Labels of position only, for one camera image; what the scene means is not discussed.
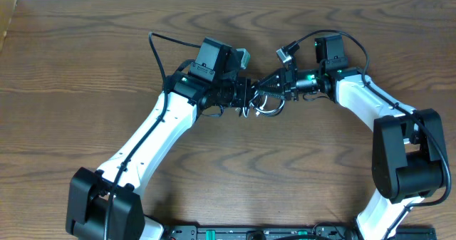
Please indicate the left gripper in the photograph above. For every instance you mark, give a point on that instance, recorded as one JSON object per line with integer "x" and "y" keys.
{"x": 244, "y": 85}

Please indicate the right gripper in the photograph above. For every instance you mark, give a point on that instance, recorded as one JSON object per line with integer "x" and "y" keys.
{"x": 287, "y": 82}

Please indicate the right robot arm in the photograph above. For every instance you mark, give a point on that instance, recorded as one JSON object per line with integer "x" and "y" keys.
{"x": 409, "y": 167}

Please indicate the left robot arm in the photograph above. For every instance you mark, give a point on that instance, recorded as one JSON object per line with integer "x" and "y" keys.
{"x": 107, "y": 203}

